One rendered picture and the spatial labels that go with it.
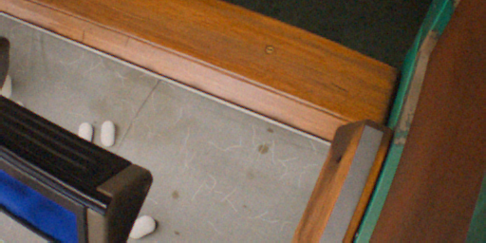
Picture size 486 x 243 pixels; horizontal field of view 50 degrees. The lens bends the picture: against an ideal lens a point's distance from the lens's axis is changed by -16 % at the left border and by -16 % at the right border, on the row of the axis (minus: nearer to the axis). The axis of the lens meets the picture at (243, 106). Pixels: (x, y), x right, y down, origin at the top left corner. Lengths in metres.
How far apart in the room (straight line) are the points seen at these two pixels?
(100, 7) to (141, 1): 0.06
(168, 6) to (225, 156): 0.20
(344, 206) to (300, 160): 0.15
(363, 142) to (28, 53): 0.47
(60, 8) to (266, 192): 0.37
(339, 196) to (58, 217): 0.31
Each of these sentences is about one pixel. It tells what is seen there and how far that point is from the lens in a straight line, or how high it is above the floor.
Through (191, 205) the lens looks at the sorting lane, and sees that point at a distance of 0.70.
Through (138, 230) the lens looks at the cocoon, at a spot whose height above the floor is 0.76.
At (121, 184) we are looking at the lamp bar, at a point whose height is 1.09.
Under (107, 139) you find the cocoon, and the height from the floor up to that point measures 0.76.
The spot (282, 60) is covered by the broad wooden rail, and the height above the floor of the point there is 0.76.
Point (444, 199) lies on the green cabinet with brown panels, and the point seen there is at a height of 1.11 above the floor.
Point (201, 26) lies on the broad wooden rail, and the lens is 0.75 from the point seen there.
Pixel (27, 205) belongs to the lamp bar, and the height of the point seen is 1.08.
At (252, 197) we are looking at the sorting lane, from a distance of 0.70.
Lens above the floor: 1.42
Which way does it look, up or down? 69 degrees down
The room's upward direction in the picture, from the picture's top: straight up
